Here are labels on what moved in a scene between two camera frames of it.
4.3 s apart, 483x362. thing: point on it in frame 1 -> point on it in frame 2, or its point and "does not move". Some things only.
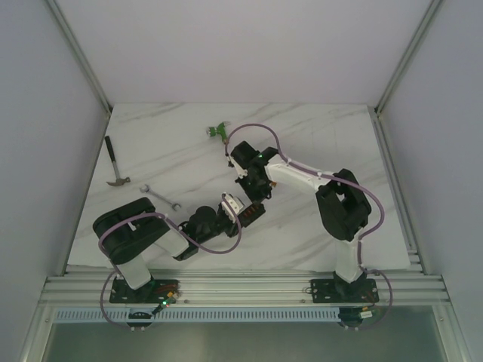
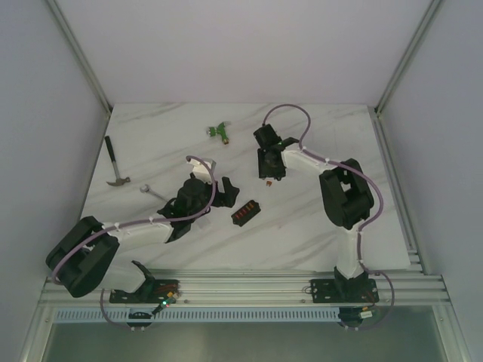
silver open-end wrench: [146, 188] does not move
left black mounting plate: [155, 292] does not move
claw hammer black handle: [111, 152] does not move
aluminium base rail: [241, 286] does not move
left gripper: [234, 223] -> [219, 194]
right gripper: [255, 197] -> [279, 173]
